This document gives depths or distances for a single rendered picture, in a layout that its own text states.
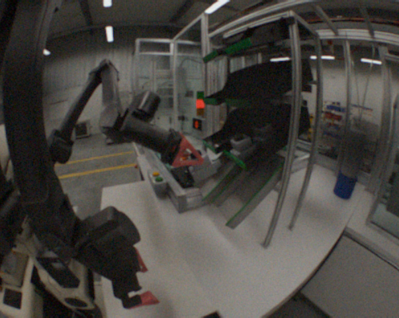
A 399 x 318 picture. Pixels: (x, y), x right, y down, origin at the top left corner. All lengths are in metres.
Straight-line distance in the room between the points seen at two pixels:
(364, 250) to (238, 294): 0.72
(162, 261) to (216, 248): 0.20
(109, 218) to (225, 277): 0.44
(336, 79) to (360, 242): 10.97
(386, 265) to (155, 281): 1.09
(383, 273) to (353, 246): 0.30
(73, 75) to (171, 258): 9.06
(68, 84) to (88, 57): 1.61
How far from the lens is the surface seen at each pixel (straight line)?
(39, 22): 0.25
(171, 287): 0.57
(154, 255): 0.65
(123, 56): 9.06
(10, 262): 0.47
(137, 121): 0.38
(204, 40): 1.15
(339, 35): 1.59
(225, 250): 0.66
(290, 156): 0.50
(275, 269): 0.64
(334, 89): 11.55
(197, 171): 0.43
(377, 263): 1.08
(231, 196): 0.62
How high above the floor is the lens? 1.37
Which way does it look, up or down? 20 degrees down
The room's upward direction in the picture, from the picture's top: straight up
